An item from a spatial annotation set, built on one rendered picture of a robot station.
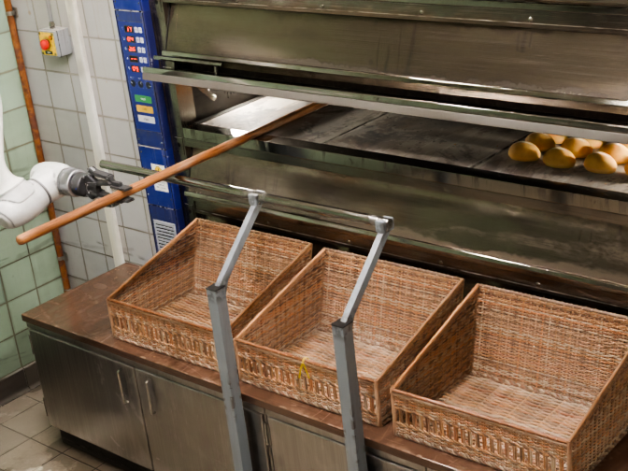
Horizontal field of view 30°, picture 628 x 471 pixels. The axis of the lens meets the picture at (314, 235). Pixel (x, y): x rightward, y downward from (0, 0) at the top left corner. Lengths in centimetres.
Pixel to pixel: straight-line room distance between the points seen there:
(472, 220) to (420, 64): 49
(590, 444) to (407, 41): 125
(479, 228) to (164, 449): 137
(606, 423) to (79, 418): 206
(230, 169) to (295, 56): 60
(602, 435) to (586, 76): 94
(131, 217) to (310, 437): 148
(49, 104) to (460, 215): 195
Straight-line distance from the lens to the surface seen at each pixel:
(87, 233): 491
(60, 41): 455
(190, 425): 393
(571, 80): 317
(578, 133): 304
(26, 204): 374
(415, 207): 363
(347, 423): 329
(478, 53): 332
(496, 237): 348
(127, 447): 429
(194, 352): 382
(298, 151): 386
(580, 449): 308
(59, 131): 482
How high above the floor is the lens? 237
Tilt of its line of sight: 22 degrees down
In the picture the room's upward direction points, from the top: 7 degrees counter-clockwise
